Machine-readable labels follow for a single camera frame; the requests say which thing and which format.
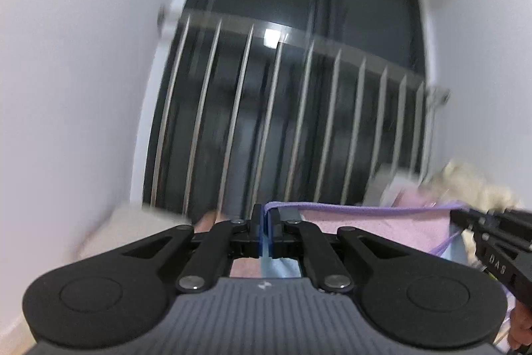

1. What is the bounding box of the beige knitted blanket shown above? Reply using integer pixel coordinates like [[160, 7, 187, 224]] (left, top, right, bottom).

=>
[[76, 203, 191, 261]]

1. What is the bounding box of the white box stack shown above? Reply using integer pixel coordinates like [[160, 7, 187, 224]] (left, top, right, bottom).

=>
[[362, 166, 419, 207]]

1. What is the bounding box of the person's right hand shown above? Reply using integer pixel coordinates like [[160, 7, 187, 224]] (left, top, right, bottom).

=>
[[508, 301, 532, 350]]

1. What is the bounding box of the metal window railing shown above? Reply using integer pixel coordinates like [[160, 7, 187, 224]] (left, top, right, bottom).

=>
[[142, 10, 450, 216]]

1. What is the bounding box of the pink blue purple-trimmed garment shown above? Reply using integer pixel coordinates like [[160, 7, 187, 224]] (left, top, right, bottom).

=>
[[229, 200, 479, 280]]

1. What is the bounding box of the cream fluffy cloth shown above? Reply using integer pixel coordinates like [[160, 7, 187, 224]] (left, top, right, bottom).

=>
[[424, 160, 524, 212]]

